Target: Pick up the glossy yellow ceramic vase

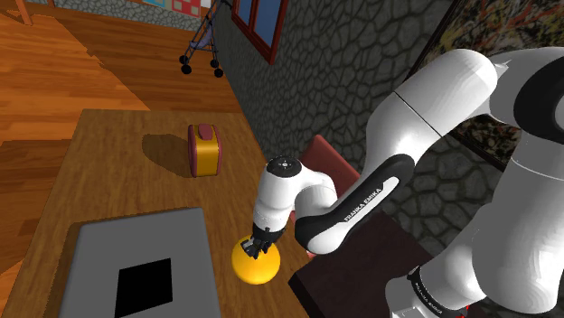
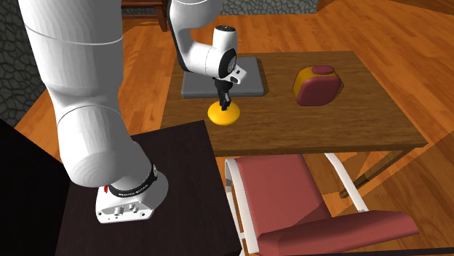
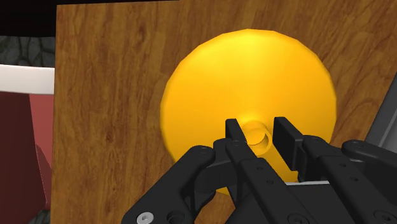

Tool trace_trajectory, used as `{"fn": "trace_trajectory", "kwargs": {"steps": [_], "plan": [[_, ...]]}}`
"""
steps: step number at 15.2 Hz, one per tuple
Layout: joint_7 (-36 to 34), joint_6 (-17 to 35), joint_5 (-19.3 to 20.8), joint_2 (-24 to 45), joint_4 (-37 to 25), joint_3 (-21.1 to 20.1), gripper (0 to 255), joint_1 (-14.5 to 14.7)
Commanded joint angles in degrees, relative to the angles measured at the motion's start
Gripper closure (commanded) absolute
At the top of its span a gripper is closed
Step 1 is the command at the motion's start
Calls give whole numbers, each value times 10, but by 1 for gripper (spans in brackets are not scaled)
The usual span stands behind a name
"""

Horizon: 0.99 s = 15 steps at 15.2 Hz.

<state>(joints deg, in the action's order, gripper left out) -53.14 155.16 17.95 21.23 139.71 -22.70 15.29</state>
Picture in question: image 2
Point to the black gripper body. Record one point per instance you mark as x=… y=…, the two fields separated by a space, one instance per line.
x=222 y=93

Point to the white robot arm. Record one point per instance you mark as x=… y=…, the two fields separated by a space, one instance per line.
x=85 y=88

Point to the yellow round dome object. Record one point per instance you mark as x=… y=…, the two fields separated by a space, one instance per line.
x=223 y=116

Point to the grey closed laptop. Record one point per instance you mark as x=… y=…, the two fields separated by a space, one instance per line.
x=248 y=76

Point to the brown wooden table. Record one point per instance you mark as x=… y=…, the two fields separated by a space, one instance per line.
x=301 y=127

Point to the yellow and maroon toaster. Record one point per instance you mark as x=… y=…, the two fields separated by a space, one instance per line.
x=315 y=88

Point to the dark wooden furniture piece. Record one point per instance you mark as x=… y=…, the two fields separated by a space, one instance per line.
x=156 y=7

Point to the dark robot stand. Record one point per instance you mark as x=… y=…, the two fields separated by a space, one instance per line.
x=184 y=198

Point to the red armchair with white frame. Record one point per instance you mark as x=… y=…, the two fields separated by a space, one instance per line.
x=283 y=198

